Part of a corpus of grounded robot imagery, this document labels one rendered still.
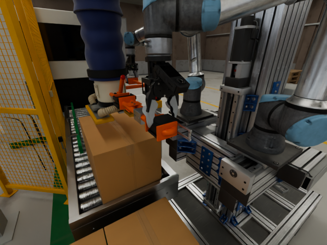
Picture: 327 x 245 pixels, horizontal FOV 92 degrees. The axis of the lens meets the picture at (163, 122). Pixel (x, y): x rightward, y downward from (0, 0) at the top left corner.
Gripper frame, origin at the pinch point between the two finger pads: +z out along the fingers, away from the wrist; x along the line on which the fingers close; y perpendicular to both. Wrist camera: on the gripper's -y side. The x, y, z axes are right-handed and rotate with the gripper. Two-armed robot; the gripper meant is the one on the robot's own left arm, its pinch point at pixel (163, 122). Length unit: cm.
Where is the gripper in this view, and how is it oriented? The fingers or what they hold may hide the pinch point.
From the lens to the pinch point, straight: 51.2
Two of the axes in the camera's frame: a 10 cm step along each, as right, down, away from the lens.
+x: -8.4, 2.2, -5.0
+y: -5.4, -3.3, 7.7
